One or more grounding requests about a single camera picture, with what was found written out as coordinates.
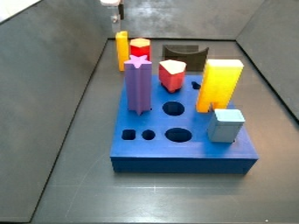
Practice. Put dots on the red pentagon block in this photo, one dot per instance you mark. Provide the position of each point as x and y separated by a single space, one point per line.
171 74

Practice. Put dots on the purple star block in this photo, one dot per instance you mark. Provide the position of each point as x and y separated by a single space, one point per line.
137 83

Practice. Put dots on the red hexagon block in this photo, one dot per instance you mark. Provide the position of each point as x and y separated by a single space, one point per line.
140 47

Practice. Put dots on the black curved stand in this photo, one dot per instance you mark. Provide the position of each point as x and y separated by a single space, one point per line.
188 54

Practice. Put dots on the yellow arch block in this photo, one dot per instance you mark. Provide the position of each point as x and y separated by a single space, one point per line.
121 49

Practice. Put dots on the light blue square block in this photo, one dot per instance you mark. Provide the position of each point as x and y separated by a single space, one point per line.
224 125

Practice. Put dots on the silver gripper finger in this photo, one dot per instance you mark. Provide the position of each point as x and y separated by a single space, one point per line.
113 5

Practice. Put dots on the yellow bridge block on board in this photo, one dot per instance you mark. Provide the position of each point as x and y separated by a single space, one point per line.
219 80

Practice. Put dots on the blue shape sorter board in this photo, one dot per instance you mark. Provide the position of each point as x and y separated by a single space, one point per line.
165 140

